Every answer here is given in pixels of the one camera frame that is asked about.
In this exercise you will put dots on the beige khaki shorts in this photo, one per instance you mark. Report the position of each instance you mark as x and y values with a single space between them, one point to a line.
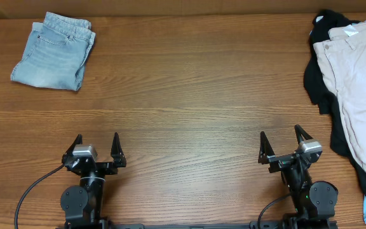
342 61

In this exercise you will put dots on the folded light blue jeans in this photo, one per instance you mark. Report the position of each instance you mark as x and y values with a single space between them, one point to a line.
56 53

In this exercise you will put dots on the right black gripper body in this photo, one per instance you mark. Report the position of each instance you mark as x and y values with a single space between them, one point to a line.
280 161

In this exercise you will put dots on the black t-shirt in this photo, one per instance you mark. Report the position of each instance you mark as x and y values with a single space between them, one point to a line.
319 93

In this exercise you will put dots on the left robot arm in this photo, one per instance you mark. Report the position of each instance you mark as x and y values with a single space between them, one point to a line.
82 203

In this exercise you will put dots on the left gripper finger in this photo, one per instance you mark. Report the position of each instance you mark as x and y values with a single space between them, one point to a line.
78 140
116 150

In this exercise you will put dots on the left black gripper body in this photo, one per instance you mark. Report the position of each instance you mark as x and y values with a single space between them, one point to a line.
108 168

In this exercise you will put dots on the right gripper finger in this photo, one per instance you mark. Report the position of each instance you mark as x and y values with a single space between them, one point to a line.
301 134
266 150

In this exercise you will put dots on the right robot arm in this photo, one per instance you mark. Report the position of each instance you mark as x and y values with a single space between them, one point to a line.
314 202

